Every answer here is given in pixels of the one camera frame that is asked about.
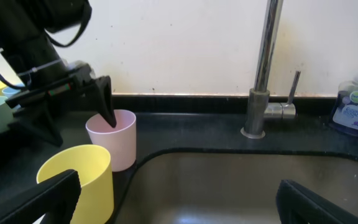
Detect blue cup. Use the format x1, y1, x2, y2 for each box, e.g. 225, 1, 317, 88
1, 83, 26, 110

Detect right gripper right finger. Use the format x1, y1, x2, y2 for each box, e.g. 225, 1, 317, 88
275, 179, 358, 224

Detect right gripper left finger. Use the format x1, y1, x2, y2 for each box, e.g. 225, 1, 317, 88
0, 169, 82, 224

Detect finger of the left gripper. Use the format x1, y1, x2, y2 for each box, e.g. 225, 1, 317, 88
11, 101, 64, 147
92, 75, 117, 129

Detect pink cup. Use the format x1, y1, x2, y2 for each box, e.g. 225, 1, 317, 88
85, 109, 137, 172

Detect blue soap bottle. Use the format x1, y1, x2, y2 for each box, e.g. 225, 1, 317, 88
328, 71, 358, 138

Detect steel sink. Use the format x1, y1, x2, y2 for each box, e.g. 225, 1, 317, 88
112, 148, 358, 224

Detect steel tap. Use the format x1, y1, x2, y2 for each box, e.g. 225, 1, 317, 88
240, 0, 301, 140

